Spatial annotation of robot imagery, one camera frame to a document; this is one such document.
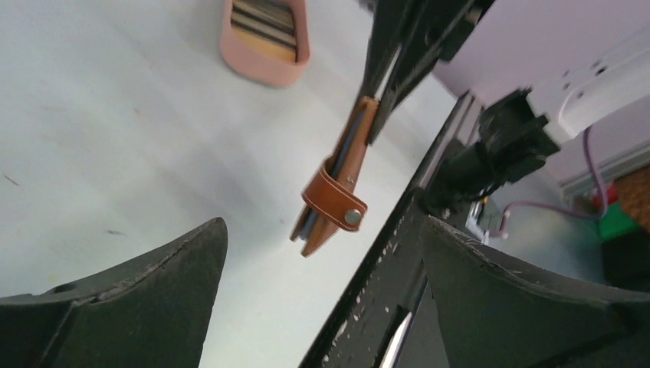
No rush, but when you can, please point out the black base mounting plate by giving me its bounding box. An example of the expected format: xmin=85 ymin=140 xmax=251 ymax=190
xmin=300 ymin=93 xmax=482 ymax=367

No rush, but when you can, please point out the brown leather card holder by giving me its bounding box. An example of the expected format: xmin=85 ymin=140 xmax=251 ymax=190
xmin=290 ymin=97 xmax=379 ymax=258

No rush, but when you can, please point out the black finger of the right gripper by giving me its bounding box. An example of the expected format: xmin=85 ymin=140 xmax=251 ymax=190
xmin=368 ymin=0 xmax=494 ymax=145
xmin=357 ymin=0 xmax=414 ymax=99

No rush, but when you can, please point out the stack of striped credit cards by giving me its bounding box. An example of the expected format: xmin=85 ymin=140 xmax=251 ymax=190
xmin=230 ymin=0 xmax=297 ymax=64

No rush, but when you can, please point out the pink oval tray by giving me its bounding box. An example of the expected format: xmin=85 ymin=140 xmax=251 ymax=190
xmin=219 ymin=1 xmax=311 ymax=87

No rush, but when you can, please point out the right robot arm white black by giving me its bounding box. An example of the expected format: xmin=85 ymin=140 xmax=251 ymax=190
xmin=360 ymin=1 xmax=649 ymax=213

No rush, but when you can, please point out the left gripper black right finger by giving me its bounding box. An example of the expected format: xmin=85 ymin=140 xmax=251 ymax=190
xmin=420 ymin=216 xmax=649 ymax=367

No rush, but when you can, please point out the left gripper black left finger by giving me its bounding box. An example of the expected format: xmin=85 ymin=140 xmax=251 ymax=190
xmin=1 ymin=218 xmax=228 ymax=367

